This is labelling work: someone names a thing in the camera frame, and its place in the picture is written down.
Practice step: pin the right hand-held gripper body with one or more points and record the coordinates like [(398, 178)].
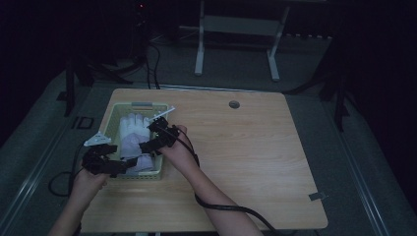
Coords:
[(165, 132)]

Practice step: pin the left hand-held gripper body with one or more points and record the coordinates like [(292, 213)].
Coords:
[(98, 162)]

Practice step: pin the purple glove with white back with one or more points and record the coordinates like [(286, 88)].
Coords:
[(132, 134)]

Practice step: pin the pale green plastic basket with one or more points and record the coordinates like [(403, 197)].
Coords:
[(113, 124)]

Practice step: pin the person's left hand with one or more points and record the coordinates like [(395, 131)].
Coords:
[(88, 185)]

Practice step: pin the person's right hand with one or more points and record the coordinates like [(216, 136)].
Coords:
[(178, 154)]

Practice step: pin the grey round table grommet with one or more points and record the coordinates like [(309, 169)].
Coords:
[(234, 104)]

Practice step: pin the black tripod stand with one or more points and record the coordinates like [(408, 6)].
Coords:
[(339, 101), (70, 85)]

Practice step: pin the grey tape piece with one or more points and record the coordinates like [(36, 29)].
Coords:
[(317, 196)]

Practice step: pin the white metal stand frame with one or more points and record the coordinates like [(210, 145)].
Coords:
[(239, 25)]

